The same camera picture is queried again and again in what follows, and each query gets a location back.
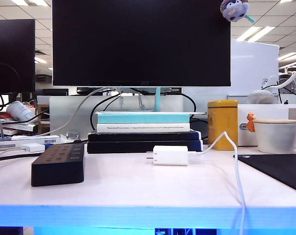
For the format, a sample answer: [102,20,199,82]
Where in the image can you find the white charger block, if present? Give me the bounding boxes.
[146,145,189,166]

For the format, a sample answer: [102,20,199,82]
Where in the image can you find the black power strip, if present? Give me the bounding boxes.
[31,143,86,187]

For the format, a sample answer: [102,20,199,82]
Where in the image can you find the white charger cable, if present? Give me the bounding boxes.
[187,131,247,235]

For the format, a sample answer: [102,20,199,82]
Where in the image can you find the teal book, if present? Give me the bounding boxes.
[96,114,190,124]

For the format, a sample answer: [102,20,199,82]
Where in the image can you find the white book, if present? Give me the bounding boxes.
[96,123,191,134]

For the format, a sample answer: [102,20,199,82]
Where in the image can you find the large black monitor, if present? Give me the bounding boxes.
[51,0,231,87]

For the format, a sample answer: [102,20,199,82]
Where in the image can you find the yellow tin can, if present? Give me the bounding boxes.
[207,99,239,151]

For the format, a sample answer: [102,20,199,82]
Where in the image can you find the orange fox figurine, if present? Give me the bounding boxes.
[245,112,257,133]

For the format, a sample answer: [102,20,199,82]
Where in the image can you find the white dome object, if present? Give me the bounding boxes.
[247,90,275,105]

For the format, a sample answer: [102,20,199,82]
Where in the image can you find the white partition board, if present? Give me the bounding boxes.
[230,39,280,96]

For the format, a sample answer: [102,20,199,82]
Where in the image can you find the small white adapter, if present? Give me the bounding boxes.
[21,143,46,153]

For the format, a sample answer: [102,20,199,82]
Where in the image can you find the white cardboard box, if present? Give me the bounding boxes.
[237,104,296,147]

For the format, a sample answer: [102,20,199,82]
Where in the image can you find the round wooden mug lid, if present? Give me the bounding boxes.
[252,118,296,124]

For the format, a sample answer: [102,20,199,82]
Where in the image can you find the white paper cup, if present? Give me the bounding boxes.
[6,100,36,122]

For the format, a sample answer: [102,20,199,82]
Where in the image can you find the white ceramic mug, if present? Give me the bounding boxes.
[253,121,296,154]

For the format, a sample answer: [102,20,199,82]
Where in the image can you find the stack of books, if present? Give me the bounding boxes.
[0,112,38,135]

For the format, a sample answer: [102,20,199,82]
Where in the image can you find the purple plush toy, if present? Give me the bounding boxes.
[220,0,256,24]

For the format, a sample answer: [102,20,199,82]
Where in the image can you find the black mouse pad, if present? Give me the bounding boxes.
[237,153,296,194]

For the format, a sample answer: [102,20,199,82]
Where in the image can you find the small black monitor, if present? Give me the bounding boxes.
[0,19,36,95]

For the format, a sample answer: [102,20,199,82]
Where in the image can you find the black monitor cable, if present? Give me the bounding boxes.
[90,94,121,132]
[182,92,197,114]

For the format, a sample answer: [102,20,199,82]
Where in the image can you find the grey-white monitor cable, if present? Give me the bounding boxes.
[36,87,109,137]

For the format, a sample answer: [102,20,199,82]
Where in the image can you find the black power strip cord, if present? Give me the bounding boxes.
[0,151,45,164]

